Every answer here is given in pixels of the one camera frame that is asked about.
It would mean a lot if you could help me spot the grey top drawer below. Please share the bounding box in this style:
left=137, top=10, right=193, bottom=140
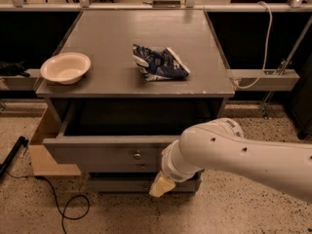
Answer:
left=44, top=98, right=211, bottom=173

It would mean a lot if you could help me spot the grey drawer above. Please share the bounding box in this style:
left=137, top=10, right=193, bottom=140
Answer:
left=44, top=98, right=211, bottom=173
left=87, top=173, right=201, bottom=193

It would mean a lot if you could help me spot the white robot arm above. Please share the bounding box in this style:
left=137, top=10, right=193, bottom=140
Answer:
left=149, top=118, right=312, bottom=203

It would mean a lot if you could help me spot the grey bottom drawer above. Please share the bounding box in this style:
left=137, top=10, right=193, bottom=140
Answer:
left=87, top=173, right=201, bottom=193

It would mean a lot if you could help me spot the grey drawer cabinet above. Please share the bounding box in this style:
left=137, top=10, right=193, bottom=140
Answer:
left=34, top=9, right=236, bottom=193

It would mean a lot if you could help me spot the blue white chip bag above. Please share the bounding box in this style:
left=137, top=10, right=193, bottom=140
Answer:
left=133, top=44, right=190, bottom=81

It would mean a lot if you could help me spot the cardboard box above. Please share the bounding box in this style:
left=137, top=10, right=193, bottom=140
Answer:
left=28, top=108, right=81, bottom=176

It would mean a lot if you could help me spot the black rod on floor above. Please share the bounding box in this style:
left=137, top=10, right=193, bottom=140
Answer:
left=0, top=136, right=29, bottom=178

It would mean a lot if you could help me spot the white bowl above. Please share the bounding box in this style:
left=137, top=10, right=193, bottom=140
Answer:
left=40, top=53, right=91, bottom=85

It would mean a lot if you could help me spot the black floor cable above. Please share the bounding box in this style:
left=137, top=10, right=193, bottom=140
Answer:
left=6, top=170, right=91, bottom=234

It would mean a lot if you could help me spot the grey metal rail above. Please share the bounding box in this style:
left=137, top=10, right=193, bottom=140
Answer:
left=227, top=69, right=299, bottom=92

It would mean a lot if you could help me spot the black object on left rail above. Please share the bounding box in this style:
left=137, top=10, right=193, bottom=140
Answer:
left=0, top=61, right=30, bottom=77

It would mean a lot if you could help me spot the white cable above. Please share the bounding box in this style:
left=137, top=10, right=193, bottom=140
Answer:
left=232, top=1, right=274, bottom=90

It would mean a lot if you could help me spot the metal top frame bar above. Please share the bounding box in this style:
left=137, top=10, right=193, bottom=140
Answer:
left=0, top=2, right=312, bottom=13

